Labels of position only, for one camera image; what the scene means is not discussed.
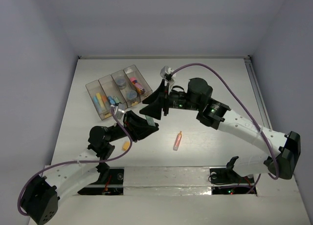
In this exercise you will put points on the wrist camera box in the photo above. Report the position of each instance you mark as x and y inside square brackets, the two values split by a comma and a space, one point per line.
[118, 111]
[166, 74]

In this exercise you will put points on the orange yellow highlighter cap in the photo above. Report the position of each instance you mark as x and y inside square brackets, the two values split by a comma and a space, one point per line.
[126, 146]

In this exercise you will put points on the orange highlighter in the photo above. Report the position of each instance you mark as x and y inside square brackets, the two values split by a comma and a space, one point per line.
[177, 141]

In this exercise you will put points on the yellow highlighter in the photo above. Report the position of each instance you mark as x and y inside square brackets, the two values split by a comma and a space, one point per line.
[100, 101]

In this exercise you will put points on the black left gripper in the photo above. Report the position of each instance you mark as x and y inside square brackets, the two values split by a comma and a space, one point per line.
[127, 125]

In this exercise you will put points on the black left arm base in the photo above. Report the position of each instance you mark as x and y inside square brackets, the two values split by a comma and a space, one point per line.
[109, 175]

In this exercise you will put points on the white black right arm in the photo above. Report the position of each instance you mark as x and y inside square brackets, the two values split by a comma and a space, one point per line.
[280, 151]

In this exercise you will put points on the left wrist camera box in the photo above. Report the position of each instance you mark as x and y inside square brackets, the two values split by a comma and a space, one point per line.
[118, 111]

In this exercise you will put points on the pink capped pen tube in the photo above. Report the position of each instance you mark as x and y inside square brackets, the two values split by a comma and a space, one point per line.
[139, 88]

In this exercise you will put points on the green capped highlighter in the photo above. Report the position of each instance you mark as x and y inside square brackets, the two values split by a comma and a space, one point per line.
[116, 100]

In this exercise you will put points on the clear paperclip jar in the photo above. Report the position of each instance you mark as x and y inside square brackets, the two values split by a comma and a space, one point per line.
[121, 82]
[131, 94]

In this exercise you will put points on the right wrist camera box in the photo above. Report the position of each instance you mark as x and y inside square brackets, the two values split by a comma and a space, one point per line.
[166, 74]

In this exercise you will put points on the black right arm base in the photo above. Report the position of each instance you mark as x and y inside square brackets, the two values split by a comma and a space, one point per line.
[226, 175]

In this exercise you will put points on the blue highlighter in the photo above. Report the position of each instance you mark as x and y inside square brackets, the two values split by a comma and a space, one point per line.
[95, 101]
[111, 100]

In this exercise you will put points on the smoky clear drawer organizer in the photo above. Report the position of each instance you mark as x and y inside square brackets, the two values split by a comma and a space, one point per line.
[108, 87]

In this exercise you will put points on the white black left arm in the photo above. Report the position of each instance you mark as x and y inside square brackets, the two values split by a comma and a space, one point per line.
[44, 192]

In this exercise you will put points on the green highlighter with tip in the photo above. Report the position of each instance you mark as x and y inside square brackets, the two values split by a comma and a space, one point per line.
[150, 120]

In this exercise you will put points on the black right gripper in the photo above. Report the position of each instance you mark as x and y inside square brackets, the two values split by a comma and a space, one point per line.
[156, 102]

